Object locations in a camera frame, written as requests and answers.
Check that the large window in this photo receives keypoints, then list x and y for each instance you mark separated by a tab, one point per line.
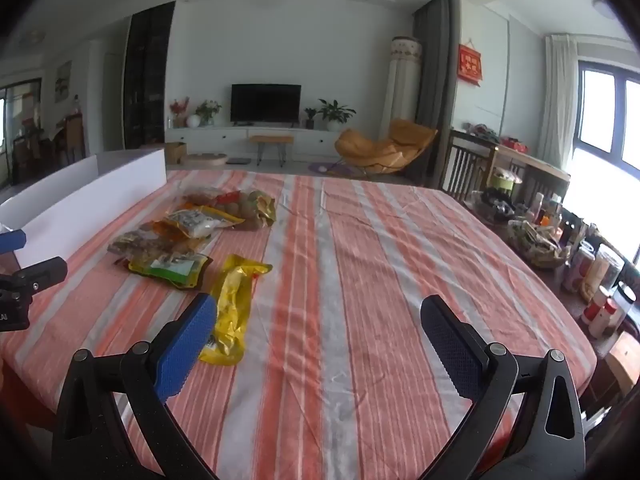
607	115

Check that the red white bottle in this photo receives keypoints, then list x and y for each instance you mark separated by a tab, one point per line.
602	315

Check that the clear packet grain bars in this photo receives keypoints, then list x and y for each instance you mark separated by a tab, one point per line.
200	194

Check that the cardboard box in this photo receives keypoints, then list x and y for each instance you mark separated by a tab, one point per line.
176	152

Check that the yellow snack packet green label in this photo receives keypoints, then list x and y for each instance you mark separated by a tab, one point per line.
170	270

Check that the small wooden bench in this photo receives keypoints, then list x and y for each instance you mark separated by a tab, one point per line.
271	139

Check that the red label packet round balls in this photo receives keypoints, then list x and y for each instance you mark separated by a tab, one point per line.
250	205

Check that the green pot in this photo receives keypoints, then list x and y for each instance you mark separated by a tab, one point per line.
504	180

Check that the clear jar black lid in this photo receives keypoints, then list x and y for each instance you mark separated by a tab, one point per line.
625	300

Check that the yellow-edged clear packet white label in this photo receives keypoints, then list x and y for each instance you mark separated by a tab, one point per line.
200	222

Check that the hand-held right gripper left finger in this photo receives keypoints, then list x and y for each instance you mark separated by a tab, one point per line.
192	340

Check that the large potted plant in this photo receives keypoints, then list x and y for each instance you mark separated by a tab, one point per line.
334	112

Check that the red wall hanging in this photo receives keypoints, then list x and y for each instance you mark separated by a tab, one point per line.
470	62

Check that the white foam board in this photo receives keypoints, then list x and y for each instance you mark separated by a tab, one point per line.
75	200

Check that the white lidded jar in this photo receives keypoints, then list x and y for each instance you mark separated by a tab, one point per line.
602	270

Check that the wooden sideboard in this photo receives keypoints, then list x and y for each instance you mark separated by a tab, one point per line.
540	165

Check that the wicker basket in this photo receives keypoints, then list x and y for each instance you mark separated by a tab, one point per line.
537	245

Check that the red flowers in vase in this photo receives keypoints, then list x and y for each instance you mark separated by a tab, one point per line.
178	107

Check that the long yellow snack packet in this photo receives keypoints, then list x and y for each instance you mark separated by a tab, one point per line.
235	305

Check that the small potted plant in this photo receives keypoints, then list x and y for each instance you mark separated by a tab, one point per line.
310	117

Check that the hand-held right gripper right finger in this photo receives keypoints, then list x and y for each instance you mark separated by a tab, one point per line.
450	345

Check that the dark wooden chair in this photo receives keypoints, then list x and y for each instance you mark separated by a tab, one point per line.
462	165

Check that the grey curtain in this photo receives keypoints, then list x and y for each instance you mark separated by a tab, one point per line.
434	60

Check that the orange striped tablecloth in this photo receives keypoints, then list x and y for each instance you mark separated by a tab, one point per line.
350	260

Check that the black television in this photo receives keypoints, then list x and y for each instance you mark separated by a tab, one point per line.
266	102

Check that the purple floor mat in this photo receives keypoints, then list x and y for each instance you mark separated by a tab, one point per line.
325	167

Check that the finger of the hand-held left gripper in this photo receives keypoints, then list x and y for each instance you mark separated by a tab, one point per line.
12	241
42	272

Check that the round white vase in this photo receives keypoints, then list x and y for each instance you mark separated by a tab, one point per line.
193	121

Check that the black glass cabinet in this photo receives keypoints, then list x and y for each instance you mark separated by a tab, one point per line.
147	75

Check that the white television cabinet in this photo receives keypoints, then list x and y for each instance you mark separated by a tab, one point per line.
210	137

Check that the covered standing air conditioner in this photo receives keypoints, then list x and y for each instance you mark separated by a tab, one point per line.
402	85

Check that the orange lounge chair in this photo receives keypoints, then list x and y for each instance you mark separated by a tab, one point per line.
385	150

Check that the clear packet brown snacks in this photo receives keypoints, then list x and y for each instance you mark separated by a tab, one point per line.
145	242

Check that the green plant in vase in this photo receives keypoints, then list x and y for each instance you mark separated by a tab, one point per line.
208	110

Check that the white curtain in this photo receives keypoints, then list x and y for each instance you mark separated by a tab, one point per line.
557	100

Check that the round wooden tray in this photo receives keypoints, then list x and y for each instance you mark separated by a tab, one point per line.
205	160

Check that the framed wall picture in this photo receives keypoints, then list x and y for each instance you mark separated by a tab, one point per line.
63	80

